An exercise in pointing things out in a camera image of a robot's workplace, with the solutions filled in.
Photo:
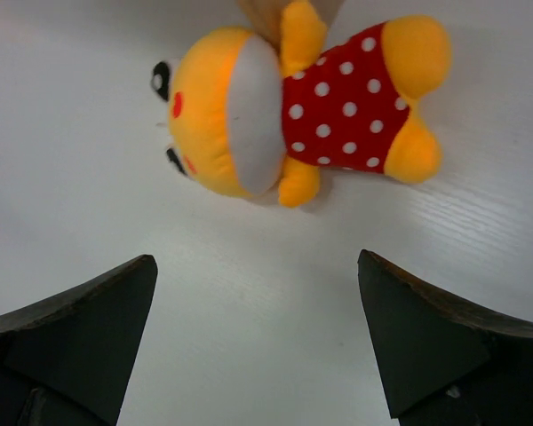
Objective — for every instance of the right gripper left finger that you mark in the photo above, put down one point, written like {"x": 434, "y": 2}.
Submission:
{"x": 67, "y": 359}

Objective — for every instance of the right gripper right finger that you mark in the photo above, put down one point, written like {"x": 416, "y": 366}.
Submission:
{"x": 444, "y": 360}

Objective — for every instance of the wooden shelf unit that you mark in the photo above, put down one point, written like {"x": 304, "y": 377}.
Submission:
{"x": 266, "y": 15}

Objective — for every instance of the orange plush facing up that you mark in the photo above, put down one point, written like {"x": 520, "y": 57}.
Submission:
{"x": 247, "y": 117}

